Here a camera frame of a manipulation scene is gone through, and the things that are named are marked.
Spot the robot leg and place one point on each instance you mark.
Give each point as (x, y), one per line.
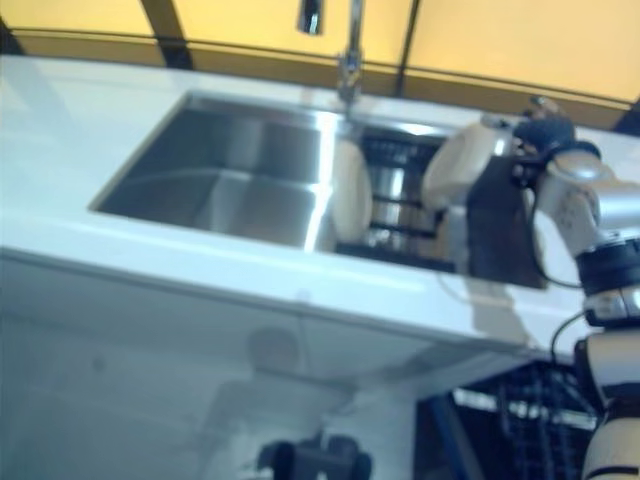
(350, 460)
(287, 457)

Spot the dark right robot hand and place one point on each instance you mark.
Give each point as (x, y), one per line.
(545, 132)

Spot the left robot leg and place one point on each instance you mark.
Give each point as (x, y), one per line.
(287, 457)

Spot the chrome pull-down kitchen faucet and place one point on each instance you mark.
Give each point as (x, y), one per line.
(354, 50)

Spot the dark-framed yellow window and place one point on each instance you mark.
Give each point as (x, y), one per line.
(500, 35)

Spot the black built-in dishwasher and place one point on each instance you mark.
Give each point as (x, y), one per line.
(435, 440)

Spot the narrow white cabinet door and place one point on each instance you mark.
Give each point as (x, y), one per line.
(360, 360)

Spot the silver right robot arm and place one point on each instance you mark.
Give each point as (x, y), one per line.
(585, 200)

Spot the black dish drying rack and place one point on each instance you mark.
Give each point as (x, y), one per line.
(395, 150)

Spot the right robot leg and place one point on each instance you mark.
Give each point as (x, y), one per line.
(350, 460)

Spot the cream ceramic plate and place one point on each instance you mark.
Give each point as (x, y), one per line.
(352, 195)
(460, 165)

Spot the stainless steel kitchen sink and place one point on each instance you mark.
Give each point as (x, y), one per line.
(225, 165)

